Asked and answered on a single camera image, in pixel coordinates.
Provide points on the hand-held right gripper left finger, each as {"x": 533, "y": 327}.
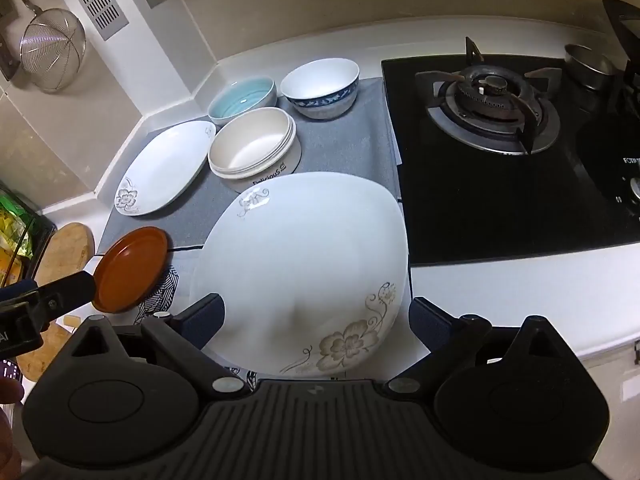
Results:
{"x": 205, "y": 317}

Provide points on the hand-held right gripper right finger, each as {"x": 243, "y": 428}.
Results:
{"x": 427, "y": 320}

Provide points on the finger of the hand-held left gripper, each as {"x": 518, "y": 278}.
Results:
{"x": 67, "y": 290}

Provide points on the brown round plate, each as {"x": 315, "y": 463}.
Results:
{"x": 130, "y": 270}

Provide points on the white square floral plate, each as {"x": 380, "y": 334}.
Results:
{"x": 300, "y": 270}

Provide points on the white oval floral plate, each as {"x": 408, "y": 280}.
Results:
{"x": 165, "y": 170}

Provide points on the beige bowl with dark print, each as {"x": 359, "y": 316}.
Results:
{"x": 282, "y": 170}

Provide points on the plain beige bowl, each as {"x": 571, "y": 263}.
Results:
{"x": 250, "y": 147}

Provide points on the teal glazed bowl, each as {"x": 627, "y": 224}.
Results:
{"x": 240, "y": 97}

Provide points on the white bowl with blue band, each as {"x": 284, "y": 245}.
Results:
{"x": 320, "y": 80}

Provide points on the person's left hand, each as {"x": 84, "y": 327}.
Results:
{"x": 9, "y": 394}

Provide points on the small beige block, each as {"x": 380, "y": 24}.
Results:
{"x": 73, "y": 322}

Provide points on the wooden cutting board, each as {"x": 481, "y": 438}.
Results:
{"x": 67, "y": 250}

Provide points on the green and yellow snack packets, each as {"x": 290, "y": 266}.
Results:
{"x": 12, "y": 232}

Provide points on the black glass gas hob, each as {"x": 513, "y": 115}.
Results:
{"x": 500, "y": 200}

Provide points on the grey dish mat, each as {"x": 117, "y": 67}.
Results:
{"x": 345, "y": 145}

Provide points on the gas burner with pan support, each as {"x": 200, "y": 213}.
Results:
{"x": 487, "y": 105}
{"x": 625, "y": 25}

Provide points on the hob control knob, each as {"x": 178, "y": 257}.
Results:
{"x": 636, "y": 187}

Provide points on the large grey vent grille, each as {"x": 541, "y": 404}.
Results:
{"x": 95, "y": 0}

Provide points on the small metal pot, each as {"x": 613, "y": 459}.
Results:
{"x": 587, "y": 67}

